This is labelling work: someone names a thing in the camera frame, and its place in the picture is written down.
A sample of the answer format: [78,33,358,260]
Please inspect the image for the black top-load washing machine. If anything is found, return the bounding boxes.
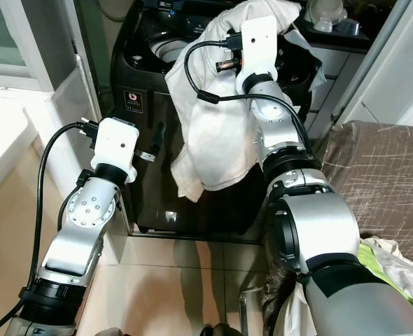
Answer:
[110,0,326,235]

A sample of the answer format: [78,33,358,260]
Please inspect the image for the washer label sticker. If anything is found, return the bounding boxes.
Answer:
[124,91,143,116]

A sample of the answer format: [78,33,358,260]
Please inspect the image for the white cloth draped on washer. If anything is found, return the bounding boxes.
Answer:
[294,31,323,85]

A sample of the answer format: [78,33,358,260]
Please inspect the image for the white framed glass door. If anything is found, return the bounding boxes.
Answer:
[0,0,95,232]

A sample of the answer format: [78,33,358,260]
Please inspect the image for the white plastic bowl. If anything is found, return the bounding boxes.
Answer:
[304,0,361,32]

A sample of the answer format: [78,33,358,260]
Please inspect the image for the dark robot right foot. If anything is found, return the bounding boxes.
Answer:
[199,323,242,336]

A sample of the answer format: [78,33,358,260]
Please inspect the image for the white laundry garment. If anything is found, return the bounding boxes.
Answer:
[278,280,309,336]

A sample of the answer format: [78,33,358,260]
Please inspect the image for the green laundry garment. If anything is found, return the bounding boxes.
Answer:
[357,241,410,298]

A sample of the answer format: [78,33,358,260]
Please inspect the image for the cream laundry garment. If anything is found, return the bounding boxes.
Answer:
[364,237,413,312]

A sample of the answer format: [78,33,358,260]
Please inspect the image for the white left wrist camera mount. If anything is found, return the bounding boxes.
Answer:
[91,117,141,184]

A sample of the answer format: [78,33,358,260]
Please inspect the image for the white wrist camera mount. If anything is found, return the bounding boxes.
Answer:
[236,15,279,92]
[91,117,141,184]

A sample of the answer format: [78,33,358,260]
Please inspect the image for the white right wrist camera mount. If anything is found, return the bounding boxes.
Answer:
[236,15,279,92]

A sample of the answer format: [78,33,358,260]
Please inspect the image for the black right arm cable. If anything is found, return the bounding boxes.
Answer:
[183,31,316,151]

